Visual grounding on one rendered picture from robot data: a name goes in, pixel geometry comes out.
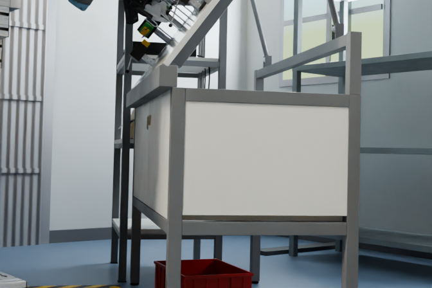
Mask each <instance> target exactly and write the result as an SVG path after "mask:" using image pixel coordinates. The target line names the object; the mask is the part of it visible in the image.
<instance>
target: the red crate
mask: <svg viewBox="0 0 432 288"><path fill-rule="evenodd" d="M154 264H155V265H156V268H155V288H165V280H166V260H157V261H154ZM252 276H254V273H252V272H249V271H246V270H245V269H242V268H239V267H237V266H234V265H231V264H229V263H227V262H224V261H222V260H219V259H217V258H211V259H193V260H181V288H251V284H252Z"/></svg>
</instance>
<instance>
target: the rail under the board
mask: <svg viewBox="0 0 432 288"><path fill-rule="evenodd" d="M172 87H177V66H171V65H169V66H166V65H159V66H158V67H157V68H156V69H155V70H153V72H151V73H150V74H149V75H148V76H146V77H145V78H144V79H143V80H142V81H141V82H140V83H139V84H138V85H136V86H135V87H134V88H133V89H131V90H130V91H129V92H128V93H127V96H126V108H138V107H139V106H141V105H143V104H145V103H147V102H149V101H151V100H152V99H154V98H156V97H158V96H159V95H162V94H163V93H165V92H167V91H169V90H170V89H171V88H172Z"/></svg>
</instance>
